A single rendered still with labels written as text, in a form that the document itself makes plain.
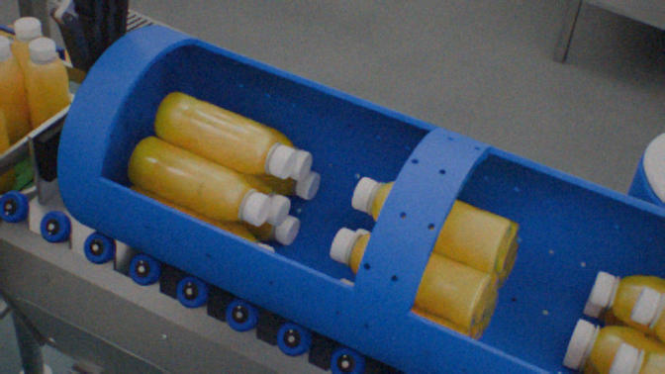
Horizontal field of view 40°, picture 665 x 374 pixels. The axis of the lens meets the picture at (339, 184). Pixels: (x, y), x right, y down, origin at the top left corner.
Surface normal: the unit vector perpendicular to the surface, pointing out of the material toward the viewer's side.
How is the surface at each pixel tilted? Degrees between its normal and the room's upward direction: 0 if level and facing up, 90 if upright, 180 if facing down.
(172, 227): 83
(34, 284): 70
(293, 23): 0
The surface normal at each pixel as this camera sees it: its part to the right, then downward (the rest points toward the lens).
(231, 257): -0.42, 0.49
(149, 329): -0.40, 0.25
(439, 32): 0.09, -0.77
